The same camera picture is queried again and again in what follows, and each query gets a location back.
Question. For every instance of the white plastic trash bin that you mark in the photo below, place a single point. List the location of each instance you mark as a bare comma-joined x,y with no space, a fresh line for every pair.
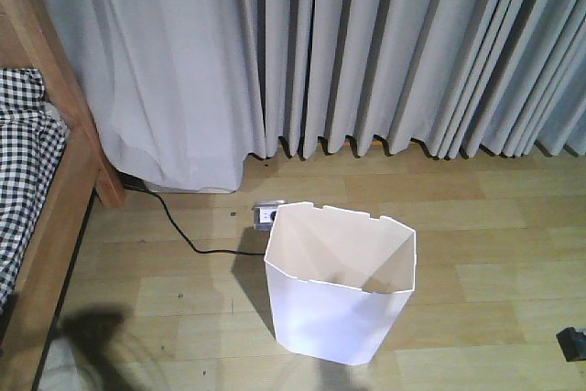
337,280

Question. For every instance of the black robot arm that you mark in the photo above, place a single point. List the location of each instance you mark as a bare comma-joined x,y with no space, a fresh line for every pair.
572,344

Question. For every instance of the floor power outlet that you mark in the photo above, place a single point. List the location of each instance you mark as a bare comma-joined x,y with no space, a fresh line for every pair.
264,213

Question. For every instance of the grey pleated curtain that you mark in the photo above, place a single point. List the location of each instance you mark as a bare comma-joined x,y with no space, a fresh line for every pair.
182,91

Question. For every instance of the black white checkered bedding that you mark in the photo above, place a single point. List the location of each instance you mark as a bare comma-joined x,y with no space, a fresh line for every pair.
33,138

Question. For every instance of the grey round rug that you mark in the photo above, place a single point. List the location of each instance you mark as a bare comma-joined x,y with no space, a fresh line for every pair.
62,369

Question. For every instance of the wooden bed frame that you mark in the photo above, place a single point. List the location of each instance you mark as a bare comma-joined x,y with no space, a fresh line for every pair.
29,39

